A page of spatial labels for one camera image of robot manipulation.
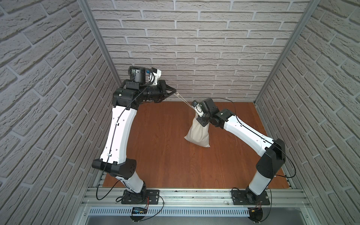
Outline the cream cloth drawstring bag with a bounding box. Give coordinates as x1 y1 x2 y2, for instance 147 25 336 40
175 92 210 148

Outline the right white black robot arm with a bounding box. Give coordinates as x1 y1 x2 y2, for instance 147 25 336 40
191 98 286 197

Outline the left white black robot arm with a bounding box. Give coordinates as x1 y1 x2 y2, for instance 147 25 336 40
92 66 176 195

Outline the right small electronics board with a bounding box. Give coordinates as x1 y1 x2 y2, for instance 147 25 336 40
248 208 263 223

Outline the small electronics board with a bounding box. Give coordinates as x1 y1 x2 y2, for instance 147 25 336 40
248 208 263 223
131 207 148 215

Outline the left small electronics board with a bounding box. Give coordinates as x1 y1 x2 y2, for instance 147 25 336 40
131 207 148 215

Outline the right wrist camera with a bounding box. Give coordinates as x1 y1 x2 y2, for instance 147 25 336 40
191 100 204 117

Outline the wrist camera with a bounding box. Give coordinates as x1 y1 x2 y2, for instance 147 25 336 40
191 100 204 117
149 67 162 85

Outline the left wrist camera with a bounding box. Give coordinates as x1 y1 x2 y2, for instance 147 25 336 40
149 67 162 85

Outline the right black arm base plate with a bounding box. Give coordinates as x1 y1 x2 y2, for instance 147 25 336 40
231 189 271 206

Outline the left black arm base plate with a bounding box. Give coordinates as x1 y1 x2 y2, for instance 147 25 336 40
121 189 160 205

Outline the left aluminium corner post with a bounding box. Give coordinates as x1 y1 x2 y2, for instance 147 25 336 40
78 0 122 88

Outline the aluminium corner post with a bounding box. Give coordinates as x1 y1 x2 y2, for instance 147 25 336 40
254 0 320 106
78 0 122 88

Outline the aluminium front rail frame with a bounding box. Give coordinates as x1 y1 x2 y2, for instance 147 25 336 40
73 187 320 225

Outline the right aluminium corner post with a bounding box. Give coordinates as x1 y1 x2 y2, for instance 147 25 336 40
254 0 320 106

